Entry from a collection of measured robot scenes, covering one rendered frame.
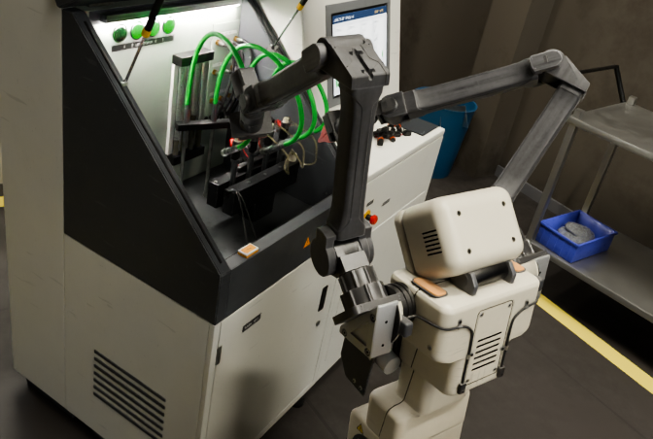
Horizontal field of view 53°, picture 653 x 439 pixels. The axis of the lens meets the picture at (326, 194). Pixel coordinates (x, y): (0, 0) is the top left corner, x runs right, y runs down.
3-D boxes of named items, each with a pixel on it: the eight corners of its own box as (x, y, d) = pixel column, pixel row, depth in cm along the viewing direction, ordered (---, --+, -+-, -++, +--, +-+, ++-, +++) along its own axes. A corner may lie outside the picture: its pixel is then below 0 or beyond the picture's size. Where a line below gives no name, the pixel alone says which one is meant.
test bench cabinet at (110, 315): (189, 522, 206) (214, 327, 169) (64, 423, 230) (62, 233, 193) (312, 396, 262) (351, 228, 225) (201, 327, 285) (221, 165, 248)
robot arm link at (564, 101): (603, 70, 146) (597, 85, 156) (548, 42, 151) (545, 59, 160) (493, 238, 145) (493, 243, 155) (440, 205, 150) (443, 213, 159)
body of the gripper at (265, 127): (227, 115, 165) (228, 105, 157) (268, 110, 166) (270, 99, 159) (232, 140, 163) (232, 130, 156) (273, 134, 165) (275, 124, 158)
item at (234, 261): (224, 320, 173) (231, 269, 165) (212, 312, 174) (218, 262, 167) (345, 233, 221) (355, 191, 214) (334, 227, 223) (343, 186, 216)
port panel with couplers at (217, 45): (211, 118, 219) (221, 27, 204) (203, 116, 220) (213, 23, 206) (236, 110, 229) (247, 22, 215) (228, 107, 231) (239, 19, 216)
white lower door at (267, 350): (199, 495, 203) (223, 324, 171) (193, 491, 204) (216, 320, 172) (314, 382, 254) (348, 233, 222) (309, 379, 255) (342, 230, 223)
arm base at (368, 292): (357, 314, 117) (407, 298, 123) (341, 271, 119) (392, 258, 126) (332, 326, 124) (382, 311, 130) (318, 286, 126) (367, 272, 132)
